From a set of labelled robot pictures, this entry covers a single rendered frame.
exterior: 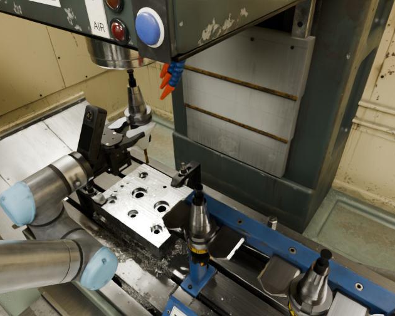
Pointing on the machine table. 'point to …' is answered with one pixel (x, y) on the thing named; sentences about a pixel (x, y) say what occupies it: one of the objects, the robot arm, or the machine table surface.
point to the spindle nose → (114, 56)
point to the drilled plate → (142, 236)
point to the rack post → (197, 277)
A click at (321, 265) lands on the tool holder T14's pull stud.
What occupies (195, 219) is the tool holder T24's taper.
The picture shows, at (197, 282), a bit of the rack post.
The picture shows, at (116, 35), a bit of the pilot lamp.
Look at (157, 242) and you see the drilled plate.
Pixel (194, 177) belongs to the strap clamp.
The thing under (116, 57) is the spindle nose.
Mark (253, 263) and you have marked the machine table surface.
